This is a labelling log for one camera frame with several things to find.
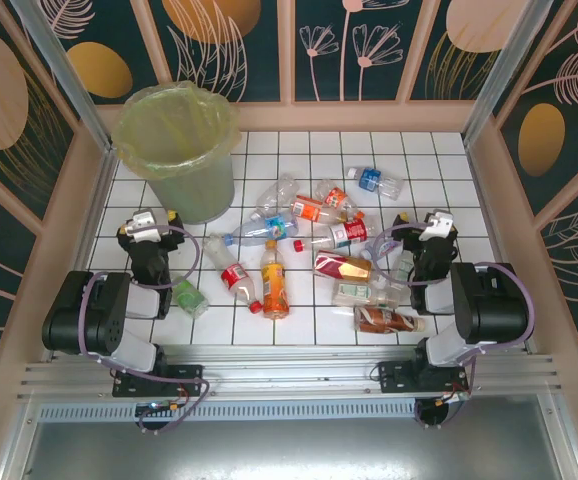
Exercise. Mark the aluminium frame post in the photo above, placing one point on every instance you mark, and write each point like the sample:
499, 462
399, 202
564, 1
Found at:
69, 80
505, 70

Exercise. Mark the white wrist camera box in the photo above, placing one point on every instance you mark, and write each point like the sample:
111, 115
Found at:
439, 222
141, 222

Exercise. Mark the white green label square bottle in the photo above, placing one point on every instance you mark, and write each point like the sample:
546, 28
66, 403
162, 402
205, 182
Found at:
356, 294

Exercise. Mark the small green label bottle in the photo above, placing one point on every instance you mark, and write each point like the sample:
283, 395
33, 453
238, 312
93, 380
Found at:
401, 267

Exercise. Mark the grey plastic waste bin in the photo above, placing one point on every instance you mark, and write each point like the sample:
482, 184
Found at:
194, 195

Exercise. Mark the loose red bottle cap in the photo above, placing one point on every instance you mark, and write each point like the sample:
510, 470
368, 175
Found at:
297, 246

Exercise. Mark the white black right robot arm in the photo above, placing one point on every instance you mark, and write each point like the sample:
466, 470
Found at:
444, 355

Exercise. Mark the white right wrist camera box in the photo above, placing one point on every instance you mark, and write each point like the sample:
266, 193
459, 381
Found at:
439, 222

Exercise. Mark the orange juice bottle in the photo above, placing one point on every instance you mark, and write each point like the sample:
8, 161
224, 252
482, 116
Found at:
274, 290

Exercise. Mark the red label red cap bottle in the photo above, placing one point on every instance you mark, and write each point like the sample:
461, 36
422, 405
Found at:
234, 275

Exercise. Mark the small crushed clear bottle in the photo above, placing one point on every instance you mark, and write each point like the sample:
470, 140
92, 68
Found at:
386, 248

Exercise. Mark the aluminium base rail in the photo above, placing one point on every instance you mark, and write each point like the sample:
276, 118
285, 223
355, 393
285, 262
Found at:
289, 372

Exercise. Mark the blue label white cap bottle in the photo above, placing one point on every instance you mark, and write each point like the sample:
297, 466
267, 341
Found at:
371, 179

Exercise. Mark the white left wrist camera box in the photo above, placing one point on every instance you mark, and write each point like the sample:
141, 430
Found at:
141, 222

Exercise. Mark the orange white label clear bottle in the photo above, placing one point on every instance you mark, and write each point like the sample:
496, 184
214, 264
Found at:
308, 210

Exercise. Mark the grey metal sheet panel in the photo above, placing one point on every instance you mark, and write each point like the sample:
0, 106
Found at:
289, 450

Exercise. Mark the brown coffee drink bottle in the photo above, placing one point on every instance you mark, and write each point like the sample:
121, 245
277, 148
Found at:
379, 320

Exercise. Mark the bin with green liner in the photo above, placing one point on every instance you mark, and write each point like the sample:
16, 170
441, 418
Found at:
169, 130

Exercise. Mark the wide green label bottle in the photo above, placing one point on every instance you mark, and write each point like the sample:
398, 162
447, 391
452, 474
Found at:
191, 300

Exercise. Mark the small electronics board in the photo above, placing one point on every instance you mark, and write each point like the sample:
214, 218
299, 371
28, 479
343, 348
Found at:
454, 397
159, 407

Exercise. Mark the clear bottle without label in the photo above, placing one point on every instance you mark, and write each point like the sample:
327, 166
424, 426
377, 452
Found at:
279, 192

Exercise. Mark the red gold label tea bottle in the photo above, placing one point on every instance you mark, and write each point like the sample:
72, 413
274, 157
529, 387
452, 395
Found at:
344, 267

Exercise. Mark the red white label bottle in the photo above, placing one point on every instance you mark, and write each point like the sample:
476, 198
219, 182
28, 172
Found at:
351, 232

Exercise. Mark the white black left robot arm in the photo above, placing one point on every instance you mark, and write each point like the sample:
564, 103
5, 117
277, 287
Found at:
134, 355

